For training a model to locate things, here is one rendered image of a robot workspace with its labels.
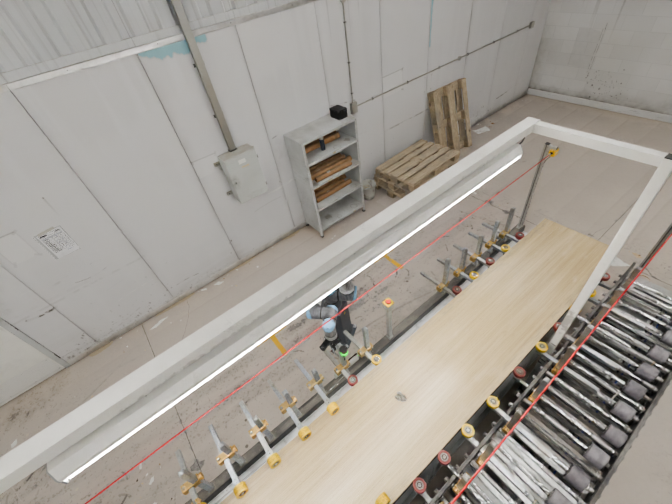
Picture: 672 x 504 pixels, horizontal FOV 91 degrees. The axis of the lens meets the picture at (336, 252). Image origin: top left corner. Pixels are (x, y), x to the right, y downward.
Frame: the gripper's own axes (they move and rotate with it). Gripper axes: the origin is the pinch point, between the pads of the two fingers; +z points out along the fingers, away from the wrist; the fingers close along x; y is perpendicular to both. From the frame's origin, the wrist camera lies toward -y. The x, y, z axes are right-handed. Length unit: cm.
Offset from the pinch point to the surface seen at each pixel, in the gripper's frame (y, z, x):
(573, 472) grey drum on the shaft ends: 62, 16, -155
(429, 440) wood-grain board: 10, 11, -89
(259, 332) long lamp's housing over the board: -46, -135, -46
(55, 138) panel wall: -88, -138, 259
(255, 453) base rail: -87, 31, -9
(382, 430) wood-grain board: -9, 11, -64
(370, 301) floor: 99, 101, 74
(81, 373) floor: -220, 101, 237
